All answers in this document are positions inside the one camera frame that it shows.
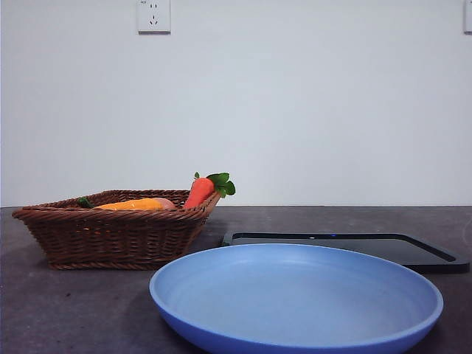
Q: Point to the orange-yellow corn cob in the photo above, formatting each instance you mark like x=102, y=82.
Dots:
x=129, y=204

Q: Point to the blue round plate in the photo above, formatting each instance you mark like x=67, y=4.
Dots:
x=295, y=295

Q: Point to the brown wicker basket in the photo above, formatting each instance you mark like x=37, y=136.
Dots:
x=110, y=236

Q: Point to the orange carrot with green leaves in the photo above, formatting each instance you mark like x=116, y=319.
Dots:
x=199, y=191

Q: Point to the brown egg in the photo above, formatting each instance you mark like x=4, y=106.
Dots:
x=169, y=204

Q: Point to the dark green vegetable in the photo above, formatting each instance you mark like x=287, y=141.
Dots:
x=84, y=202

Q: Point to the black rectangular tray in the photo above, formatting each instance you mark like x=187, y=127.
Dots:
x=424, y=254

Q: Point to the white wall socket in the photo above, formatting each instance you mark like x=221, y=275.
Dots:
x=468, y=16
x=154, y=18

